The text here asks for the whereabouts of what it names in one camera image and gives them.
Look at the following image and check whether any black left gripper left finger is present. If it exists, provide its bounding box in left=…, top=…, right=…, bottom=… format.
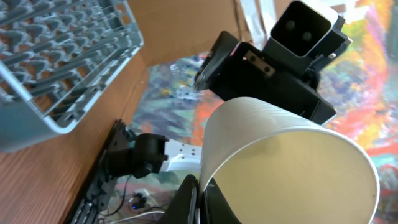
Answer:
left=157, top=174, right=198, bottom=224

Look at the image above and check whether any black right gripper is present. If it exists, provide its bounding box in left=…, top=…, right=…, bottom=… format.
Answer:
left=193, top=31, right=336, bottom=125

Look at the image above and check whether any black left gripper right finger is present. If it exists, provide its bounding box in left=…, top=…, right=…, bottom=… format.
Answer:
left=201, top=179, right=241, bottom=224

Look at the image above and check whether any white paper cup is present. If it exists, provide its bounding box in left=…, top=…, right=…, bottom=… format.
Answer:
left=199, top=97, right=380, bottom=224

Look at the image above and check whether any grey dish rack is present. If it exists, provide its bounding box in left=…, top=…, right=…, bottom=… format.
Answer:
left=1, top=0, right=144, bottom=152

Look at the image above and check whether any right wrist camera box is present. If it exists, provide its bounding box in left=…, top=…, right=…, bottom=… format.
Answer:
left=262, top=1, right=352, bottom=77

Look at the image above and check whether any black table clamp mount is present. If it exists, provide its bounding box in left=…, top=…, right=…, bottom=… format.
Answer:
left=64, top=119, right=169, bottom=224

